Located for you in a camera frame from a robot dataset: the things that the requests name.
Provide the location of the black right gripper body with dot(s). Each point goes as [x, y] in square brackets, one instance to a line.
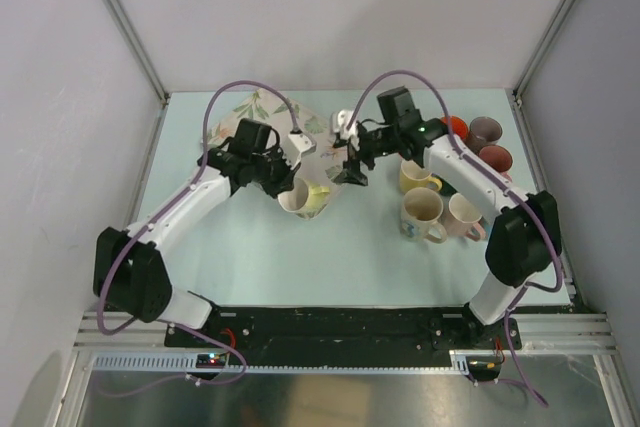
[377, 143]

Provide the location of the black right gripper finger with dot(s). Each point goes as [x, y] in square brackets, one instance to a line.
[351, 173]
[344, 142]

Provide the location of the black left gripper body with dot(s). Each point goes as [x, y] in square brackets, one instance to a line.
[273, 170]

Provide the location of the pale yellow green mug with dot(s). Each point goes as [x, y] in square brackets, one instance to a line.
[306, 200]

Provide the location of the beige mug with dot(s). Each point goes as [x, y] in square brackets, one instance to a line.
[420, 216]

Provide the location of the orange mug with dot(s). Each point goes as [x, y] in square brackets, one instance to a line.
[457, 125]

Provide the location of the purple mug black handle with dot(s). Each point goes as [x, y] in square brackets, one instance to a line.
[484, 131]

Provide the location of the pink octagonal mug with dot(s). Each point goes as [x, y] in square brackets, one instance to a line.
[462, 219]

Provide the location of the pink face pattern mug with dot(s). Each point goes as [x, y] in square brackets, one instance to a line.
[498, 158]

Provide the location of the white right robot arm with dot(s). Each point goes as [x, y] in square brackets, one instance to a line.
[525, 235]

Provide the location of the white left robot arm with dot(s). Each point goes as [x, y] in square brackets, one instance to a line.
[130, 273]

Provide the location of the leaf pattern serving tray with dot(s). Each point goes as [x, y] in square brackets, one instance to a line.
[318, 169]

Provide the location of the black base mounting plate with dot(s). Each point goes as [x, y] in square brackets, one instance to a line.
[323, 337]

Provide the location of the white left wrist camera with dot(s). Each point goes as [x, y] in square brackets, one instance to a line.
[301, 143]

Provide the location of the grey slotted cable duct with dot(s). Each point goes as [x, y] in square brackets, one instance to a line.
[214, 363]

